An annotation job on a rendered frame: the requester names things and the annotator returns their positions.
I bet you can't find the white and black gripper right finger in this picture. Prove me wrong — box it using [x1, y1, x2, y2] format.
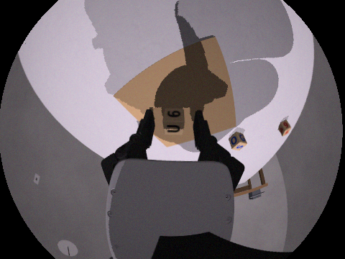
[193, 110, 245, 190]

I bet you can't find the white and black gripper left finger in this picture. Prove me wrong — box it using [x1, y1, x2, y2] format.
[101, 109, 155, 185]

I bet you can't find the tan flat square mat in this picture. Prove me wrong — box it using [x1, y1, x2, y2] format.
[114, 37, 236, 147]

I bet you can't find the wooden letter block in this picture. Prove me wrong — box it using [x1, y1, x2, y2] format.
[162, 109, 185, 135]
[278, 120, 291, 136]
[229, 132, 247, 150]

